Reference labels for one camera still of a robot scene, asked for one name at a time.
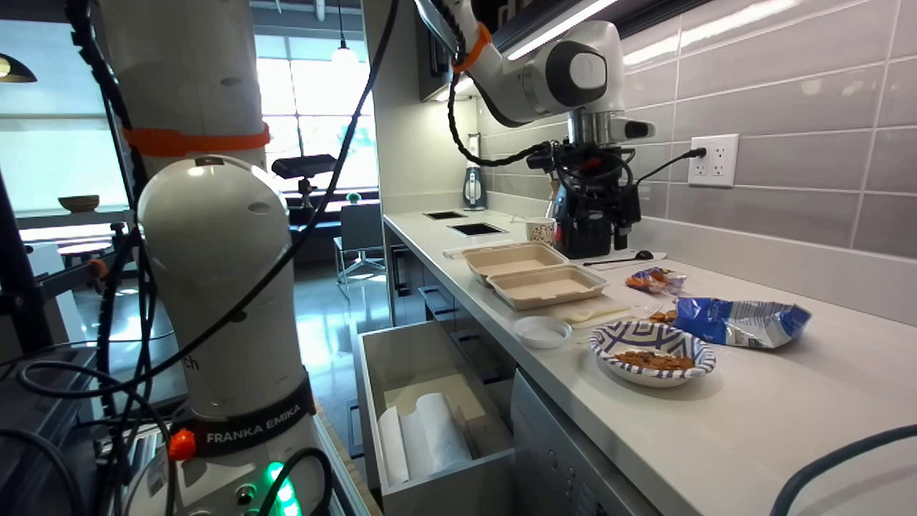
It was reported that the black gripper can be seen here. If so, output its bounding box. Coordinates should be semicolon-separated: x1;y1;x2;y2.
548;141;643;237

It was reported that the beige clamshell takeout container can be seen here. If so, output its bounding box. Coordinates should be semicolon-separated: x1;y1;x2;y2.
458;237;611;311

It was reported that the black coffee grinder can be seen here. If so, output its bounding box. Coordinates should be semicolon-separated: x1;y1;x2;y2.
551;159;620;260

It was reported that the black coffee scoop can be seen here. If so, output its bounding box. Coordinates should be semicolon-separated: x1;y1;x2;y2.
581;247;657;268

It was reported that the white printed paper cup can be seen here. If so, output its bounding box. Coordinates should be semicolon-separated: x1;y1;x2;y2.
525;217;560;247

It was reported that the orange snack wrapper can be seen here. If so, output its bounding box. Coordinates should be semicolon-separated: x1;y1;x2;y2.
626;263;689;297

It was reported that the flat white paper sheet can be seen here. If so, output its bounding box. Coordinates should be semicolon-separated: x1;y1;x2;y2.
548;296;638;339

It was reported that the clear soap bottle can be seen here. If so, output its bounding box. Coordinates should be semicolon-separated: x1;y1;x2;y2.
462;162;491;211

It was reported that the blue white patterned bowl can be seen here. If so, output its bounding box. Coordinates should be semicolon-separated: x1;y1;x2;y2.
591;316;720;389

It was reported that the pile of brown cookies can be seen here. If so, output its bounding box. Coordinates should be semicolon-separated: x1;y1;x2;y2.
613;346;697;373

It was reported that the blue chip bag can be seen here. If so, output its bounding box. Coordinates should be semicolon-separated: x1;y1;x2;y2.
670;296;813;352

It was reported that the dark upper cabinet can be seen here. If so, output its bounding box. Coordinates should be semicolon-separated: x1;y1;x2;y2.
412;0;729;102

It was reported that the grey chair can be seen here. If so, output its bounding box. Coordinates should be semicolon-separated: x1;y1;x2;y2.
332;200;391;284

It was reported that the grey built-in dishwasher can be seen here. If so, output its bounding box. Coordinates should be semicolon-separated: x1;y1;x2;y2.
510;370;663;516

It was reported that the large white paper roll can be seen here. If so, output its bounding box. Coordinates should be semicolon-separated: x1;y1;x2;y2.
398;389;479;482

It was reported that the white pendant lamp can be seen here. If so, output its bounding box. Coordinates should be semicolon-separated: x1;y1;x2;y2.
328;0;361;69

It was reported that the small white paper roll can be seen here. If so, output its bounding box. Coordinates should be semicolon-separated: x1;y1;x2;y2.
375;403;412;493

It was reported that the open white drawer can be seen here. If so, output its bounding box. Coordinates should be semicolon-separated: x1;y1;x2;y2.
356;317;518;516

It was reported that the dark bowl on shelf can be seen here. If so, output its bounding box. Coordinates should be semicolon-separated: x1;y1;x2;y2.
55;191;103;215

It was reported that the dark pendant lamp shade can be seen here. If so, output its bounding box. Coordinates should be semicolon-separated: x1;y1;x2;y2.
0;52;41;86

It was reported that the black grinder power cord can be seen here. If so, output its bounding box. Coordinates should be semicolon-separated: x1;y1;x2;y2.
633;144;712;187

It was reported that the white wall outlet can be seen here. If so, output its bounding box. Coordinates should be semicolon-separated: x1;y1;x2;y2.
684;131;743;190

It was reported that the orange velcro strap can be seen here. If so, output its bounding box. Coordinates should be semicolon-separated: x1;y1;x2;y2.
124;124;273;159
454;23;495;76

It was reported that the black camera on tripod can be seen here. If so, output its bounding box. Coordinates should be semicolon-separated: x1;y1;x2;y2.
270;151;345;224

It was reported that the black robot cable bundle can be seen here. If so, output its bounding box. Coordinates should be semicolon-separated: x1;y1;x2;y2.
0;0;577;516

